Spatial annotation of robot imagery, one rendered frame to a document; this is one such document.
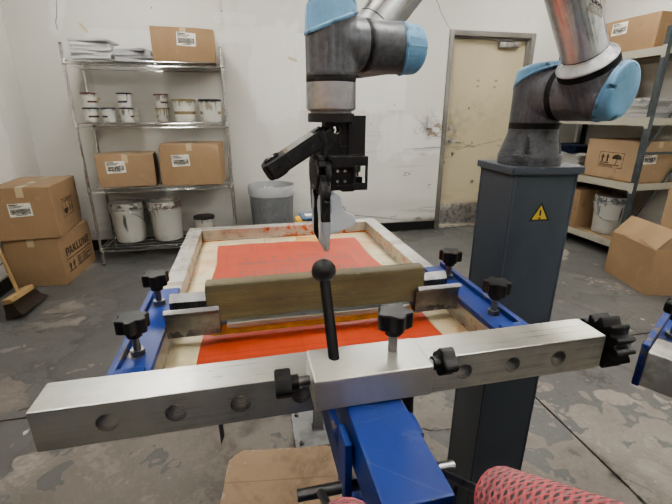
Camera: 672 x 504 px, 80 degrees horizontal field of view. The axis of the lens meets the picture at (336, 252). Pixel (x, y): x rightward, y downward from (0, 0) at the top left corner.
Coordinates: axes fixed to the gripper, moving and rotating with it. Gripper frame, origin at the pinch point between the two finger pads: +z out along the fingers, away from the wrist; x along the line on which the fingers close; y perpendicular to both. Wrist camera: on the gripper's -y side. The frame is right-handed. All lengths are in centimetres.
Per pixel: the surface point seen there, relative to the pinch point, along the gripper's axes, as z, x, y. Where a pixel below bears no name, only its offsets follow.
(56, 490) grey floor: 112, 70, -87
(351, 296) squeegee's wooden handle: 10.5, -1.5, 5.4
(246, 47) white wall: -81, 368, 2
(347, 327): 16.6, -1.5, 4.7
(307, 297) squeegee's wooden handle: 9.9, -1.4, -2.4
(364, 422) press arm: 8.2, -34.0, -2.2
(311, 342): 16.6, -5.0, -2.5
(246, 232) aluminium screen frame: 14, 58, -12
